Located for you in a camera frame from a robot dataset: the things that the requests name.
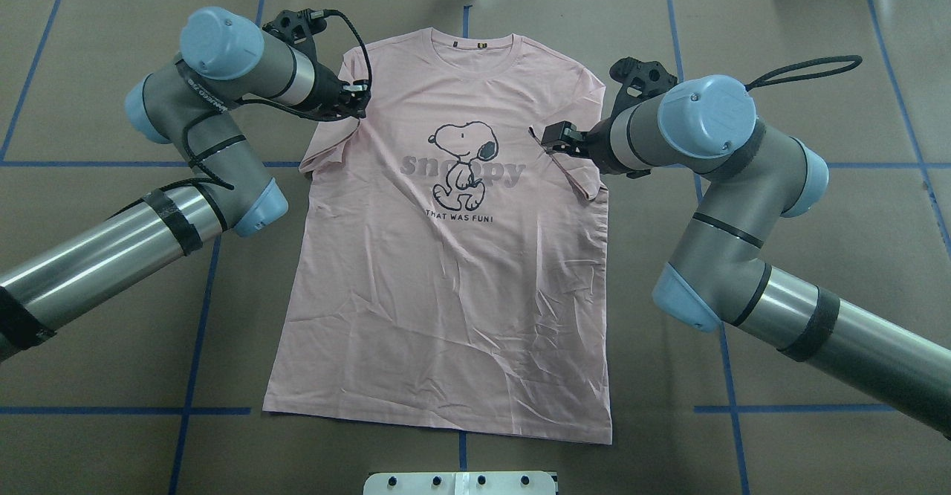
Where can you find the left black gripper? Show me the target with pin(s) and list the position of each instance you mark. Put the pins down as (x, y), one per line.
(322, 90)

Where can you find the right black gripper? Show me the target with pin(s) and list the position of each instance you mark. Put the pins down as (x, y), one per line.
(599, 147)

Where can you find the pink Snoopy t-shirt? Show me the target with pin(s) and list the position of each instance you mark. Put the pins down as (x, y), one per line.
(452, 273)

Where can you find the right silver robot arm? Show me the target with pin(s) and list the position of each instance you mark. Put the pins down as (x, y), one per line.
(757, 175)

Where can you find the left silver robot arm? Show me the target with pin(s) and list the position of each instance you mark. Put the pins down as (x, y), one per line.
(224, 61)

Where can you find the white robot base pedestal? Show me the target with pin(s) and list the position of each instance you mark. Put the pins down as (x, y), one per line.
(463, 482)

